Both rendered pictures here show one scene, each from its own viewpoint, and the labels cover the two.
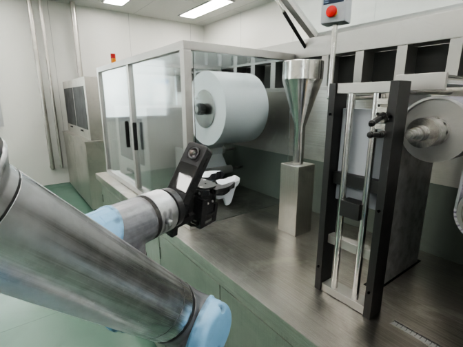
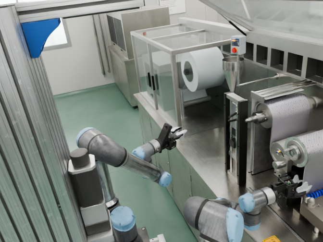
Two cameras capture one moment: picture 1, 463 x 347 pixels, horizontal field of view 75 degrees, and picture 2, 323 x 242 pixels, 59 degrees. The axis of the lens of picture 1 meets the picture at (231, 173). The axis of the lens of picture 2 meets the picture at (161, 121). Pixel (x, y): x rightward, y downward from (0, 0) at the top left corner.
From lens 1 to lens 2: 1.09 m
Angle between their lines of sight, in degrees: 22
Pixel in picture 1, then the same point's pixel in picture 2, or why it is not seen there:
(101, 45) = not seen: outside the picture
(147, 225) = (151, 151)
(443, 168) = not seen: hidden behind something
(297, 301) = (214, 176)
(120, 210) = (143, 148)
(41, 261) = (131, 165)
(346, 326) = (228, 187)
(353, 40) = (267, 41)
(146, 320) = (148, 175)
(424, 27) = (293, 46)
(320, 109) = (253, 74)
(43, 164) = (97, 70)
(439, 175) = not seen: hidden behind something
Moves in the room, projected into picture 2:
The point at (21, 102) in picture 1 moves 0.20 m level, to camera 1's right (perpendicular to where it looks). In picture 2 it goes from (80, 28) to (88, 27)
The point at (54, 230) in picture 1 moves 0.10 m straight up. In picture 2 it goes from (133, 161) to (129, 142)
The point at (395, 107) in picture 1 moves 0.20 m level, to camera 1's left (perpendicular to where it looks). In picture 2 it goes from (239, 111) to (201, 110)
